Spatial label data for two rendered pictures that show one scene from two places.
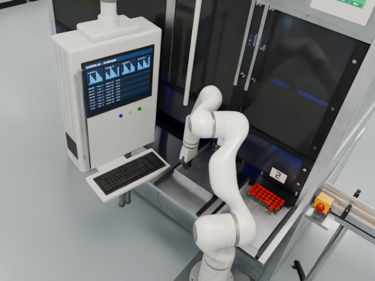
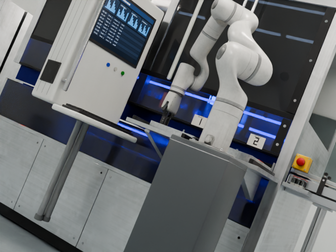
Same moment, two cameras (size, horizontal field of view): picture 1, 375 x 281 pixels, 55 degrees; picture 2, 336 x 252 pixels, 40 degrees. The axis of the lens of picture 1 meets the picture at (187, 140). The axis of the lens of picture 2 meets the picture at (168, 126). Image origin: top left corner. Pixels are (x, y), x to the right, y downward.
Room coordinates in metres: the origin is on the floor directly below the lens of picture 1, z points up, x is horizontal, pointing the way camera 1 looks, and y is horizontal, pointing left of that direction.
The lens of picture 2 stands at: (-0.95, 0.14, 0.77)
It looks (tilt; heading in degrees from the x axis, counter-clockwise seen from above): 4 degrees up; 356
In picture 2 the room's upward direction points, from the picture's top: 22 degrees clockwise
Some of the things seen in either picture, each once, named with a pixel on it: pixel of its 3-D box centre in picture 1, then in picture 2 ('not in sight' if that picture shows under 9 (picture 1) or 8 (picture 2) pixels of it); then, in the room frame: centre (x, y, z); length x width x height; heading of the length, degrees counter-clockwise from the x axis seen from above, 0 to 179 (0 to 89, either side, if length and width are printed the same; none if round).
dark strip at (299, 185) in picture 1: (323, 127); (303, 79); (1.29, -0.58, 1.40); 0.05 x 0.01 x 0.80; 57
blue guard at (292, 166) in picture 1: (158, 95); (133, 86); (1.81, 0.21, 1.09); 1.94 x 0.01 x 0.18; 57
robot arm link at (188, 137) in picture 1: (193, 128); (184, 77); (1.41, -0.02, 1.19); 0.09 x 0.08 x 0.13; 105
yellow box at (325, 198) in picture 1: (323, 202); (302, 163); (1.23, -0.71, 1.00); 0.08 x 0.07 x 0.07; 147
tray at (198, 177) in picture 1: (211, 167); (184, 138); (1.46, -0.15, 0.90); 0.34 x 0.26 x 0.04; 147
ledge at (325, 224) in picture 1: (321, 214); (297, 189); (1.26, -0.75, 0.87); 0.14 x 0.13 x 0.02; 147
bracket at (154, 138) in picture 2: not in sight; (158, 148); (1.43, -0.04, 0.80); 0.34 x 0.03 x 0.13; 147
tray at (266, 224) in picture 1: (253, 213); (235, 156); (1.17, -0.38, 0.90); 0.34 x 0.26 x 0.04; 146
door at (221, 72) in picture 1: (210, 49); (203, 34); (1.65, -0.05, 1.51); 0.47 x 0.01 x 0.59; 57
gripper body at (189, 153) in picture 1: (190, 150); (172, 102); (1.41, -0.02, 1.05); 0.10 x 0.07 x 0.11; 147
